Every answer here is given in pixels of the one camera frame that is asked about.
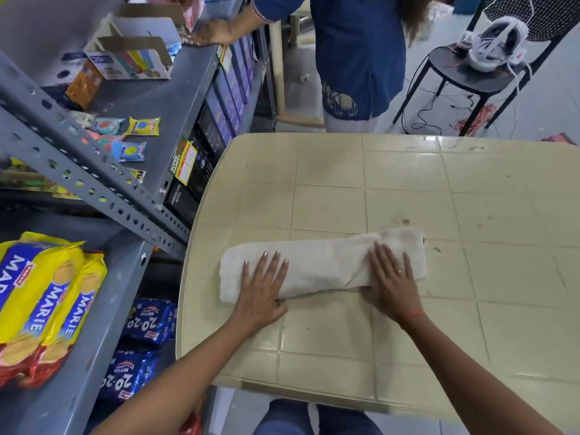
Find blue biscuit packet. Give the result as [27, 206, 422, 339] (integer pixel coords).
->
[99, 350, 158, 404]
[121, 298, 178, 346]

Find open white cardboard box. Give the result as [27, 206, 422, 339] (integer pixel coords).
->
[83, 3, 187, 81]

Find person's right hand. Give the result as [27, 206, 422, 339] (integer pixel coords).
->
[361, 242, 427, 326]

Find yellow red shelf label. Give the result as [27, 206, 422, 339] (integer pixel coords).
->
[174, 140, 199, 186]

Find yellow sachet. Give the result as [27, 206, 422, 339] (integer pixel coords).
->
[124, 116, 161, 137]

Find person's left hand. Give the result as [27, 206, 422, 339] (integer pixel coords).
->
[230, 251, 290, 334]

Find blue sachet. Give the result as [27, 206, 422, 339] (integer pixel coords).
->
[110, 140, 148, 163]

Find red packet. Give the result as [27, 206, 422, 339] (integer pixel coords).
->
[178, 398, 205, 435]

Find grey metal shelf rack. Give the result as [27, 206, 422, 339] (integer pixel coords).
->
[0, 0, 278, 435]

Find narrow yellow biscuit packet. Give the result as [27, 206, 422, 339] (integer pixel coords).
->
[20, 251, 108, 389]

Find small yellow shelf label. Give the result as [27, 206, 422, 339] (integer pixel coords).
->
[217, 43, 234, 73]

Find person's right forearm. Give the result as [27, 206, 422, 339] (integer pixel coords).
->
[399, 312, 565, 435]

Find pink packet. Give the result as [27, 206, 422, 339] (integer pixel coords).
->
[145, 0, 206, 33]

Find beige plastic chair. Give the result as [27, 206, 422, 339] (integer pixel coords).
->
[269, 0, 326, 130]

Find person's blue jeans legs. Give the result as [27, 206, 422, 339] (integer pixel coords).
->
[251, 398, 385, 435]

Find white headset device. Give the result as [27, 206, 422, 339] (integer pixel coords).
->
[466, 15, 531, 73]

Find large yellow biscuit packet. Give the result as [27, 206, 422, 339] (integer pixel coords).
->
[0, 231, 87, 389]

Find yellow green snack packets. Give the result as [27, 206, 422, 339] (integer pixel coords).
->
[0, 157, 83, 201]

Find person's left forearm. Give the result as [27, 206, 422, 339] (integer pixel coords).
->
[91, 315, 275, 435]

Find row of dark boxes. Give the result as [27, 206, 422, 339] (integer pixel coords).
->
[163, 33, 260, 228]

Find teal sachet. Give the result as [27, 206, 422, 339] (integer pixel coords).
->
[92, 117, 126, 136]

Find red white striped cloth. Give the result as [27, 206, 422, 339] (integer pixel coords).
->
[453, 103, 498, 137]

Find white towel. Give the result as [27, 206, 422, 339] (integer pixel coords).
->
[219, 227, 429, 304]

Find orange small box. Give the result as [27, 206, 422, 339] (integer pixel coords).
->
[65, 62, 105, 110]

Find black cable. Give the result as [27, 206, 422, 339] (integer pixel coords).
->
[401, 53, 475, 136]

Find black chair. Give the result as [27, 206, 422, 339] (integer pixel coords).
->
[391, 0, 580, 137]

